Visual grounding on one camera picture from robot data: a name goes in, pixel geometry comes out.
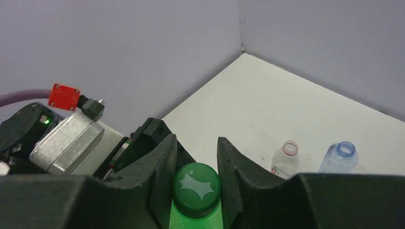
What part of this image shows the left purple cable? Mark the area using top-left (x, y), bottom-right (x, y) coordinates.
top-left (0, 89), bottom-right (52, 108)

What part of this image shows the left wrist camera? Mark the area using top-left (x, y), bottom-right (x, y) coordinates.
top-left (29, 83), bottom-right (127, 176)

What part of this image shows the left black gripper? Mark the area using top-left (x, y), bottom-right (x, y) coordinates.
top-left (93, 117), bottom-right (196, 182)

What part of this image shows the green bottle cap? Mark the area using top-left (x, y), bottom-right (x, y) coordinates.
top-left (172, 162), bottom-right (222, 219)

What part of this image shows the clear bluish bottle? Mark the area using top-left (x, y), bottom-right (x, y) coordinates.
top-left (319, 141), bottom-right (359, 173)

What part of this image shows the red label clear bottle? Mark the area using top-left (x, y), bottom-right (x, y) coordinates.
top-left (271, 140), bottom-right (299, 179)

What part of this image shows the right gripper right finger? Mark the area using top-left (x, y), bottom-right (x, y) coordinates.
top-left (217, 137), bottom-right (405, 229)

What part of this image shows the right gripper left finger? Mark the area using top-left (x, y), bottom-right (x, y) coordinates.
top-left (0, 134), bottom-right (177, 229)

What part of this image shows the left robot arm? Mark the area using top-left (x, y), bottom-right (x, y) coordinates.
top-left (0, 101), bottom-right (171, 181)

